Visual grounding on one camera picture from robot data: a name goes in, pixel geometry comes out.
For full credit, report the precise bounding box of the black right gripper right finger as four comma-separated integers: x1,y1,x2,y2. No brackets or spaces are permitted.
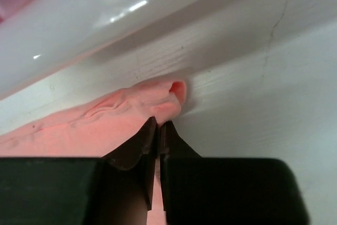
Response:
158,121,310,224

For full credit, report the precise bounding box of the white plastic laundry basket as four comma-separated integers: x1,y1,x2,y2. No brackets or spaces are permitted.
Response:
0,0,337,101

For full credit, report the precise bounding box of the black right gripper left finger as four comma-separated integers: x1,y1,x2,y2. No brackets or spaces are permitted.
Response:
1,117,157,224

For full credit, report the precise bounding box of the salmon pink t shirt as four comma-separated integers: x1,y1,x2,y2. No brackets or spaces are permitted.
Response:
0,80,188,225

